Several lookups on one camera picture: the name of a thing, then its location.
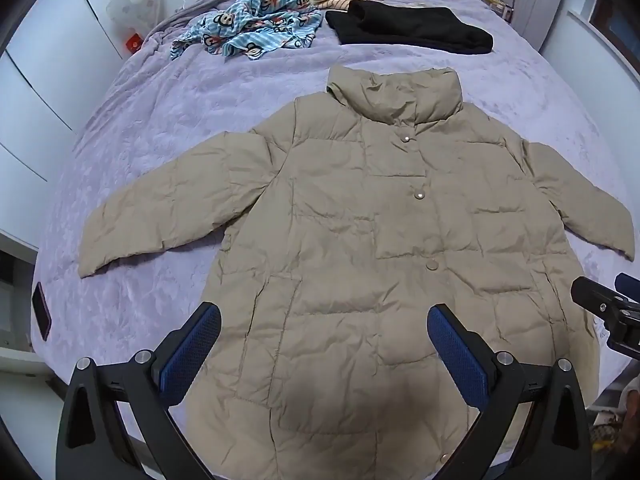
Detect items on nightstand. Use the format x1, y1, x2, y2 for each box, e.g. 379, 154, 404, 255
482, 0, 513, 23

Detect white wardrobe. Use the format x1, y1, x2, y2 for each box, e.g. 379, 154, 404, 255
0, 0, 126, 187

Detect blue monkey print pajamas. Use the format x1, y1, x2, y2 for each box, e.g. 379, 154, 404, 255
170, 0, 323, 60

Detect black folded garment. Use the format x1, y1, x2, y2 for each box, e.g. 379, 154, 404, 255
326, 0, 494, 55

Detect dark framed window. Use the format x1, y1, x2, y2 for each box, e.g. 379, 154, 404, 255
589, 0, 639, 58

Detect beige puffer coat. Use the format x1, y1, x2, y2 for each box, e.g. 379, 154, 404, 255
79, 66, 634, 479

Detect dark smartphone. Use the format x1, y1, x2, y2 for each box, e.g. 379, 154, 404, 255
32, 282, 52, 341

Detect red box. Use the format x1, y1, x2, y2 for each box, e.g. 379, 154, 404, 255
126, 34, 142, 54

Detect white electric fan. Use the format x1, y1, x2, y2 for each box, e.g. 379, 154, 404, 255
106, 0, 163, 38

